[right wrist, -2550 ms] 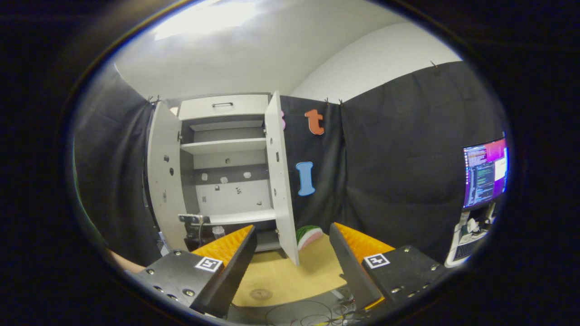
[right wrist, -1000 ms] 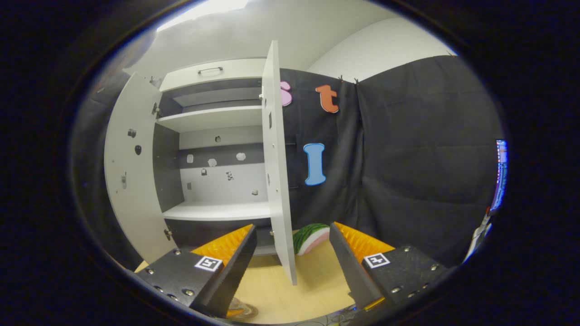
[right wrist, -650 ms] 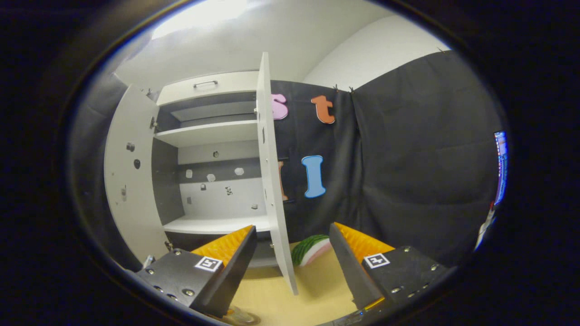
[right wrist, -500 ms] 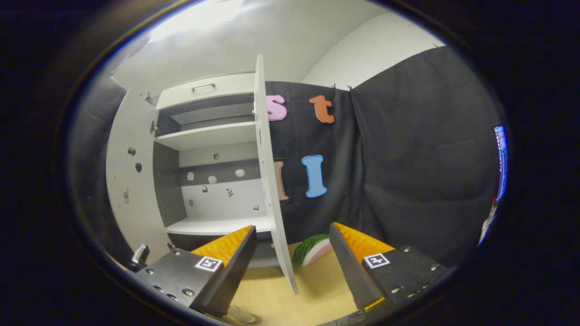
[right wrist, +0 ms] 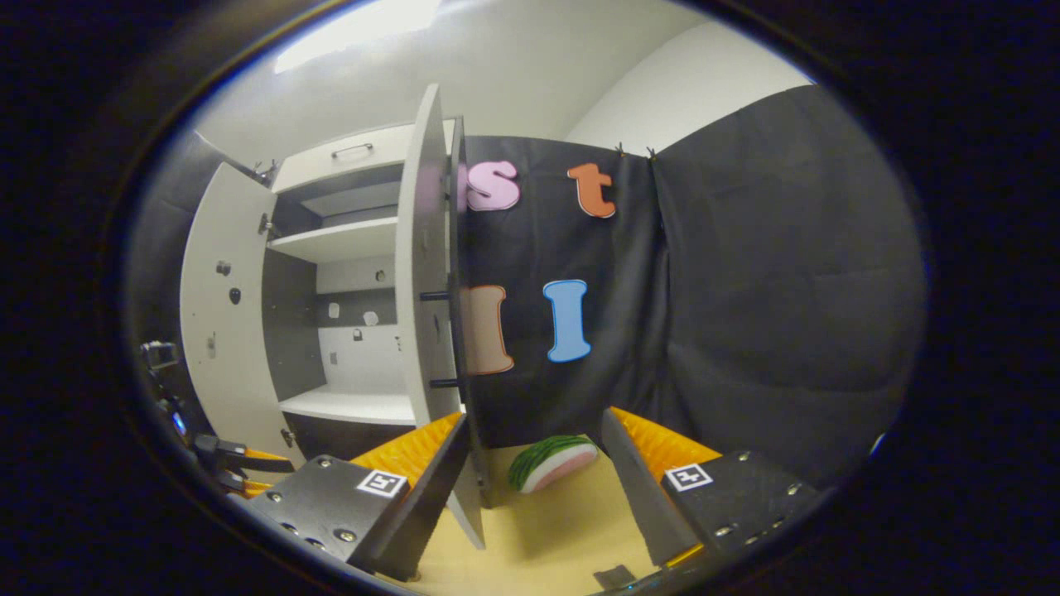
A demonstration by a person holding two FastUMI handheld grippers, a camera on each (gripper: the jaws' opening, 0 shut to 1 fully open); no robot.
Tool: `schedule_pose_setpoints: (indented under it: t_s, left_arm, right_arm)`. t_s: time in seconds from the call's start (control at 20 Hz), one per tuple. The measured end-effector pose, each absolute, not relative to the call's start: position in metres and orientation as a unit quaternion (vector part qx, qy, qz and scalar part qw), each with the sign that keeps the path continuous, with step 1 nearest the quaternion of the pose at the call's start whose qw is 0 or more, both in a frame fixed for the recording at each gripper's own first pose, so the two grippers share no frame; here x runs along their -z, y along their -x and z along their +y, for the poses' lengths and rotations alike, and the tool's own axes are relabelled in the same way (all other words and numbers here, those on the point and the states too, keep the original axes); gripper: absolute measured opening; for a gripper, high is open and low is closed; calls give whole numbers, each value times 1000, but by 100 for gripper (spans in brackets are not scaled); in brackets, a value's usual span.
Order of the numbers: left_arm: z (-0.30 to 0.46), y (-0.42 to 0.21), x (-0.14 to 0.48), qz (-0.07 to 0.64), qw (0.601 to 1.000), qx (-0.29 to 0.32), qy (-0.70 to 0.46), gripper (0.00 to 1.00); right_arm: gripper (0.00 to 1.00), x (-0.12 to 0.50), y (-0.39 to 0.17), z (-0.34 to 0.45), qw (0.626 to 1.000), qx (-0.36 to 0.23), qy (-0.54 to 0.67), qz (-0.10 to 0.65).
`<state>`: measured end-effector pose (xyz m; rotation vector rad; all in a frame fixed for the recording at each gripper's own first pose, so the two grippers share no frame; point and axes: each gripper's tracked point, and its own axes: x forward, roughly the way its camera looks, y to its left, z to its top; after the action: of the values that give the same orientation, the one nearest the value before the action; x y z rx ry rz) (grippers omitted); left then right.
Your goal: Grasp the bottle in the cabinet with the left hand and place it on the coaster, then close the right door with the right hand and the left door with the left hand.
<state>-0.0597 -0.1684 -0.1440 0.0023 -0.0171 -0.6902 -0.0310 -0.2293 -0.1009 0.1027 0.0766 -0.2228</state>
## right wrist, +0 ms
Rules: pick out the toy watermelon slice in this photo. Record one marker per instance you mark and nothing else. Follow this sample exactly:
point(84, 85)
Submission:
point(551, 468)

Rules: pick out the white cabinet door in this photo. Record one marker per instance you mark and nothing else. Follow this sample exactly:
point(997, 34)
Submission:
point(224, 290)
point(422, 248)

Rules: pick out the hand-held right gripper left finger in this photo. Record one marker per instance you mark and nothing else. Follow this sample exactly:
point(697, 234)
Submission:
point(426, 501)

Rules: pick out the white cabinet drawer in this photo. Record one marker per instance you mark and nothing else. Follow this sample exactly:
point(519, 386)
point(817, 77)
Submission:
point(356, 161)

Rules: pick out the white and grey cabinet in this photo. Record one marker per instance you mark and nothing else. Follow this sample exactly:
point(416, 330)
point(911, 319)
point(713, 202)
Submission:
point(348, 331)

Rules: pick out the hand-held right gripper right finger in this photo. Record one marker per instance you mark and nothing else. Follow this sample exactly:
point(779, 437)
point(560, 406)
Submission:
point(642, 488)

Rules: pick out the dark grey square pad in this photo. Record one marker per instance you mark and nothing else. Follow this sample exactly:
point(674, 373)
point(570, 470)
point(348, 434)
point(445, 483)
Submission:
point(614, 577)

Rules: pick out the white cabinet shelf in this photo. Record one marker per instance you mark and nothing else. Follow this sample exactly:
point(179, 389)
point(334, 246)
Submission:
point(339, 240)

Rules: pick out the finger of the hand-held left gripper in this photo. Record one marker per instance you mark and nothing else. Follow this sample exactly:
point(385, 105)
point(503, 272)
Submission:
point(248, 485)
point(248, 457)

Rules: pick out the ceiling light panel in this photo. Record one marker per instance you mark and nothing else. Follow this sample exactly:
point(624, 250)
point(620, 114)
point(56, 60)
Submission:
point(356, 33)

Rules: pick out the black backdrop cloth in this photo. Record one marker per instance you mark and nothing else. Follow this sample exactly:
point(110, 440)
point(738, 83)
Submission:
point(745, 290)

